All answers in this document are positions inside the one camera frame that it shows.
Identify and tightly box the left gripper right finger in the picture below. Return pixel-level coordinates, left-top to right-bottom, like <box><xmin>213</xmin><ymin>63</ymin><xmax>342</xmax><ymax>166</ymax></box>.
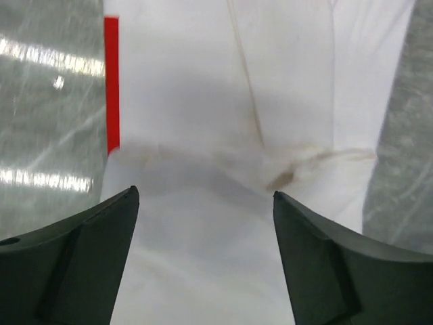
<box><xmin>273</xmin><ymin>192</ymin><xmax>432</xmax><ymax>324</ymax></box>

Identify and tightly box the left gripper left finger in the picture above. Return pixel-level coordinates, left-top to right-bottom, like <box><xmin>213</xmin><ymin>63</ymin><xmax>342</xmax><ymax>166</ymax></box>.
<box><xmin>1</xmin><ymin>186</ymin><xmax>139</xmax><ymax>324</ymax></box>

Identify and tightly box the white t-shirt with red print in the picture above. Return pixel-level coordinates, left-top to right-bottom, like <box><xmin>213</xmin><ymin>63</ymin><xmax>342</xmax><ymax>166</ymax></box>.
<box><xmin>101</xmin><ymin>1</ymin><xmax>414</xmax><ymax>324</ymax></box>

